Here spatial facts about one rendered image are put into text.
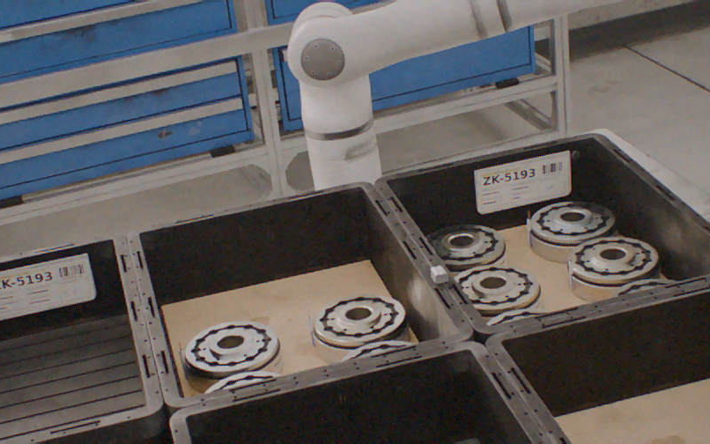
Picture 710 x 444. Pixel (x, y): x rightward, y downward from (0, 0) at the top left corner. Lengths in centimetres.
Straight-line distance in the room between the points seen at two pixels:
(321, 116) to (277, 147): 169
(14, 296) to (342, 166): 45
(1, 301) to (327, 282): 38
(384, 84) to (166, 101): 58
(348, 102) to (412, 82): 177
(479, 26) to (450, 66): 188
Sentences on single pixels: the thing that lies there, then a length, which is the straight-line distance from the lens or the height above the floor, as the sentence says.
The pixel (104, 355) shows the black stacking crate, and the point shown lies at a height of 83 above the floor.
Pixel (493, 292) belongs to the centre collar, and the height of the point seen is 87.
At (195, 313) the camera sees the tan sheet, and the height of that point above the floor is 83.
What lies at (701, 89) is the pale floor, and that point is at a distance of 434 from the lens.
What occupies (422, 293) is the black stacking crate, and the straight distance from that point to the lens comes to 138.
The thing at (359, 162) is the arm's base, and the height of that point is 90.
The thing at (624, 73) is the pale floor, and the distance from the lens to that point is 449.
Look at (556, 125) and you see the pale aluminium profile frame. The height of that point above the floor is 15.
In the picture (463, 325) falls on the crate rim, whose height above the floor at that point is 93.
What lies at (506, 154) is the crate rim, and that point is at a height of 93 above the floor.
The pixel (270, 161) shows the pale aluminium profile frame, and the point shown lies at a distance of 339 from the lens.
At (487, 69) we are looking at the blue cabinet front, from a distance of 355.
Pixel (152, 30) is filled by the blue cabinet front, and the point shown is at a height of 66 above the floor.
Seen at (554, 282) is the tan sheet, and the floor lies 83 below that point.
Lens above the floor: 159
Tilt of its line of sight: 26 degrees down
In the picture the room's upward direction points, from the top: 7 degrees counter-clockwise
